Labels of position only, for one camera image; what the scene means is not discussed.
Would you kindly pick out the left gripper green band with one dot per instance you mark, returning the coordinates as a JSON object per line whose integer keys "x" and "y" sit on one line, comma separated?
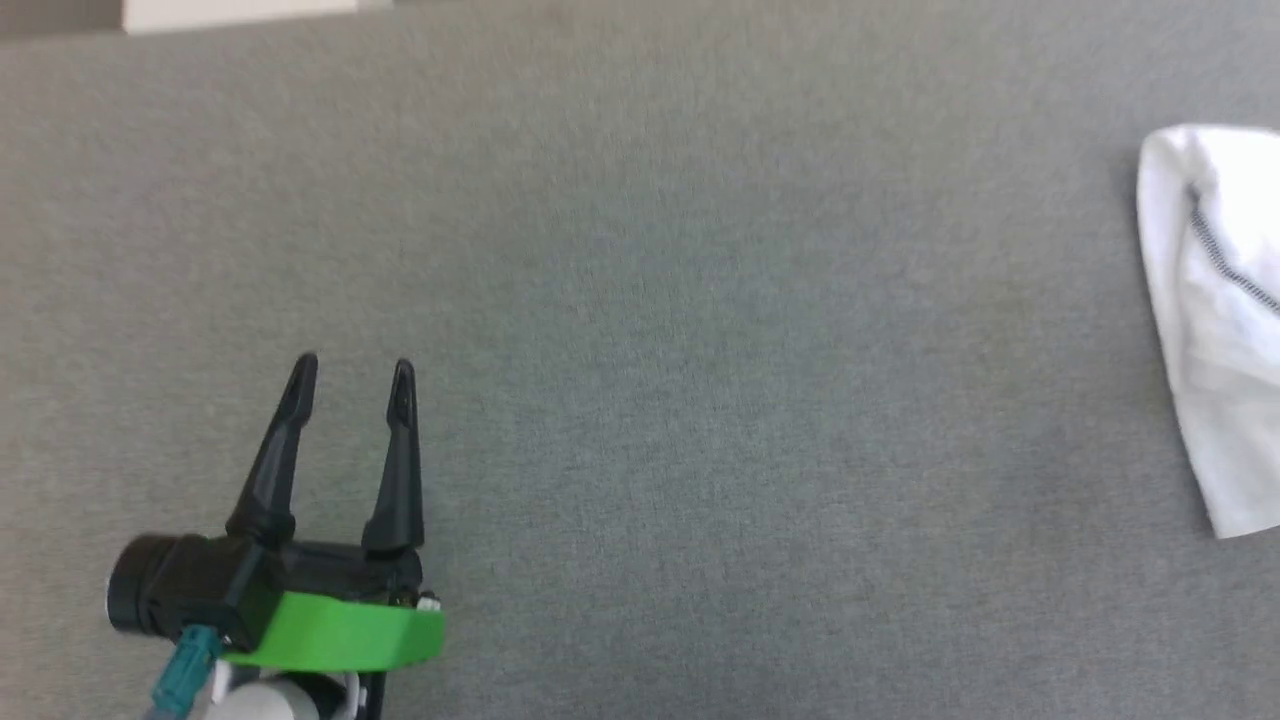
{"x": 330, "y": 625}

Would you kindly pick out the white long-sleeve shirt grey stitching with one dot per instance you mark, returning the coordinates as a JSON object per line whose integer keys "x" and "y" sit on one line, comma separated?
{"x": 1225, "y": 330}

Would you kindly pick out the grey fabric sofa surface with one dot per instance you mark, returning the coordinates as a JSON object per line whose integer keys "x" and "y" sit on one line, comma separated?
{"x": 700, "y": 400}

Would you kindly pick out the white rectangular box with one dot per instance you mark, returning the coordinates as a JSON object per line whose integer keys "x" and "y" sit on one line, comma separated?
{"x": 240, "y": 14}

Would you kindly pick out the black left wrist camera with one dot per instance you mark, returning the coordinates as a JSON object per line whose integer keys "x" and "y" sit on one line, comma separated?
{"x": 170, "y": 585}

